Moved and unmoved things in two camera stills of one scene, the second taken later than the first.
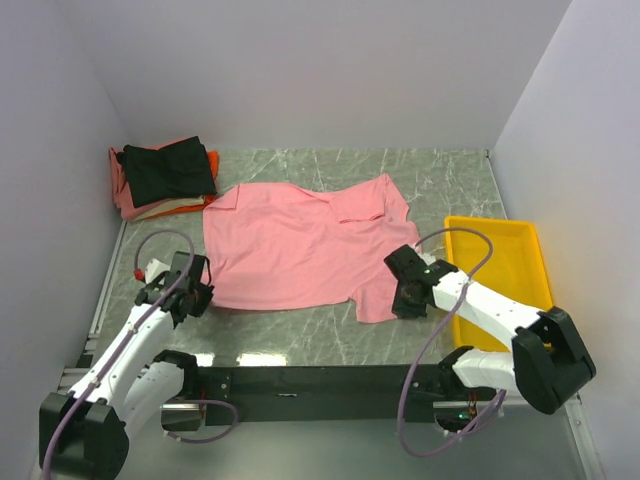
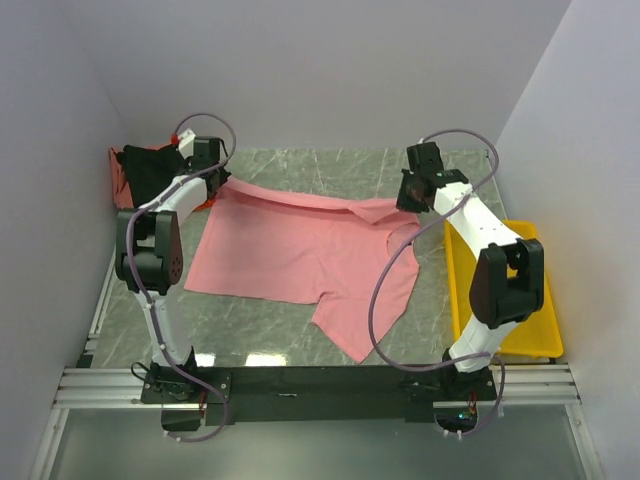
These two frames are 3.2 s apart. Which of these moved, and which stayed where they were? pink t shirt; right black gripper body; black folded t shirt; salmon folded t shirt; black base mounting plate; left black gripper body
Moved: right black gripper body; pink t shirt; left black gripper body
Stayed: salmon folded t shirt; black base mounting plate; black folded t shirt
